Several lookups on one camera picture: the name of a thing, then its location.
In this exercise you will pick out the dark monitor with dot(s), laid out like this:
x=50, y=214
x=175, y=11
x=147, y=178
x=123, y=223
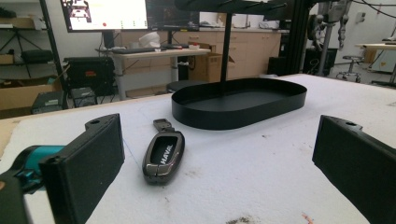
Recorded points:
x=172, y=15

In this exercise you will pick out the black equipment case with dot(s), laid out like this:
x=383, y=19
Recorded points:
x=88, y=74

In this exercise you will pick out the dark metal car key fob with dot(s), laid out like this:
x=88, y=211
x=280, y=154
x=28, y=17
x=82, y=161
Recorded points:
x=163, y=155

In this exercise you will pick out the wooden cabinet counter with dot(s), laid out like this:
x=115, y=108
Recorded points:
x=249, y=49

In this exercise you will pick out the black aluminium frame post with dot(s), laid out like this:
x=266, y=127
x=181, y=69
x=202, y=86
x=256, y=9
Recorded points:
x=295, y=37

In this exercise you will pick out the black keyboard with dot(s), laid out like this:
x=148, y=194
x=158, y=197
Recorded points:
x=135, y=50

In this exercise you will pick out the black metal shelf rack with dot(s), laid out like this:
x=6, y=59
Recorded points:
x=25, y=40

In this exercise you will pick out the white height-adjustable desk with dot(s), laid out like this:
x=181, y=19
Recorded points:
x=155, y=62

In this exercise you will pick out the small black electronics box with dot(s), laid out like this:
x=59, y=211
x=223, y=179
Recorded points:
x=83, y=97

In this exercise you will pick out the black oval tray stand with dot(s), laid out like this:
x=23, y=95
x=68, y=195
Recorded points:
x=238, y=102

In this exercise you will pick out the round metal stool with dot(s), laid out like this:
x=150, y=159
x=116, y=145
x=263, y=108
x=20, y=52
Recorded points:
x=351, y=68

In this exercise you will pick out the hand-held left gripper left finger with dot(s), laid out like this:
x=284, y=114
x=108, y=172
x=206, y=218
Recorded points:
x=84, y=168

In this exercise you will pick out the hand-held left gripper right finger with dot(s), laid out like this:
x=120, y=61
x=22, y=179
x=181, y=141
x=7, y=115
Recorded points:
x=358, y=165

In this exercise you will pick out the large flat cardboard box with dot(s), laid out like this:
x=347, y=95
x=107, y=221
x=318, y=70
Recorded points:
x=26, y=96

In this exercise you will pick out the large monitor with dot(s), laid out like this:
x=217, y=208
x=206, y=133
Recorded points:
x=106, y=14

